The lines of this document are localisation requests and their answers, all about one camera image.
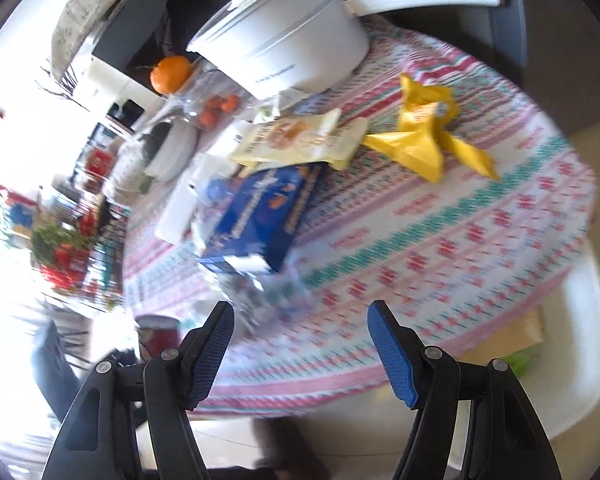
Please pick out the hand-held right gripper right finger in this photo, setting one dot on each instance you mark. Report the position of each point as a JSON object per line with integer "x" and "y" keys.
{"x": 395, "y": 360}

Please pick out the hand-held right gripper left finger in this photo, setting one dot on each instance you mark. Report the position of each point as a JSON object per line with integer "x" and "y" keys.
{"x": 212, "y": 355}

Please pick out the clear plastic wrapper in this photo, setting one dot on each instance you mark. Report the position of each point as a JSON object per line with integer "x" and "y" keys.
{"x": 255, "y": 290}

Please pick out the blue cardboard box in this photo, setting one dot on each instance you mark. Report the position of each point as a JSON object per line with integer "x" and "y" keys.
{"x": 265, "y": 210}

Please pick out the yellow plastic bag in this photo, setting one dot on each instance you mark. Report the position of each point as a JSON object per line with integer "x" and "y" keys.
{"x": 420, "y": 145}

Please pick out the cream snack packet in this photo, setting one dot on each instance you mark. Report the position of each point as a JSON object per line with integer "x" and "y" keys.
{"x": 290, "y": 140}

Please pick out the tan paper bag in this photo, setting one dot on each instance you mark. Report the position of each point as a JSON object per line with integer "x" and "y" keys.
{"x": 515, "y": 332}

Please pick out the patterned tablecloth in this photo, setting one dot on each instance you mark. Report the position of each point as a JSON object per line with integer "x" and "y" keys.
{"x": 430, "y": 240}

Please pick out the green plastic bag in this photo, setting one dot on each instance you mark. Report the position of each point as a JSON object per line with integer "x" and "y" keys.
{"x": 522, "y": 362}

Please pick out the white plastic bottle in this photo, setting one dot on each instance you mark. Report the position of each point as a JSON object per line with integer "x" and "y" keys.
{"x": 180, "y": 205}

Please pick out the dark chair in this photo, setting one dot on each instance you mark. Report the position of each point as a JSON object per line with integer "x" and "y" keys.
{"x": 55, "y": 370}

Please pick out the white chair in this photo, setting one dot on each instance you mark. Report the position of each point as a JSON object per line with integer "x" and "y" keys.
{"x": 580, "y": 350}

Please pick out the stacked white bowls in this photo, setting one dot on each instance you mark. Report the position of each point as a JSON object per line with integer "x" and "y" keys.
{"x": 172, "y": 155}

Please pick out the white small-print cloth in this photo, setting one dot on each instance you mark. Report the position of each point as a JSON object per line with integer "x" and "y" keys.
{"x": 127, "y": 165}

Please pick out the dark green squash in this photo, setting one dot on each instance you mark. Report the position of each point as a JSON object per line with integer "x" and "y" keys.
{"x": 156, "y": 136}

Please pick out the small orange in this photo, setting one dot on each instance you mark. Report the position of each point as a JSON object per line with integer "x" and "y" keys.
{"x": 209, "y": 118}
{"x": 227, "y": 103}

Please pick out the glass teapot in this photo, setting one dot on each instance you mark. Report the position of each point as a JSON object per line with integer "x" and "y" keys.
{"x": 195, "y": 100}

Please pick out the white and green packet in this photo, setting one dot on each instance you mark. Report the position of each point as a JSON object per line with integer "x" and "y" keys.
{"x": 280, "y": 102}

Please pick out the large orange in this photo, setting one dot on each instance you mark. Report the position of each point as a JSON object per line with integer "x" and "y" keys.
{"x": 170, "y": 74}

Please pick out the white appliance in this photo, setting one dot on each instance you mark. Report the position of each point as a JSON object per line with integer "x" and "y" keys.
{"x": 105, "y": 80}

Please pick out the white electric cooking pot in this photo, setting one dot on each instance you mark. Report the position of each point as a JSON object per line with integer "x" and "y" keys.
{"x": 290, "y": 45}

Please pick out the floral cover cloth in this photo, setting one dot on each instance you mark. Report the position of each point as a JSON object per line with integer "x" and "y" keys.
{"x": 80, "y": 15}

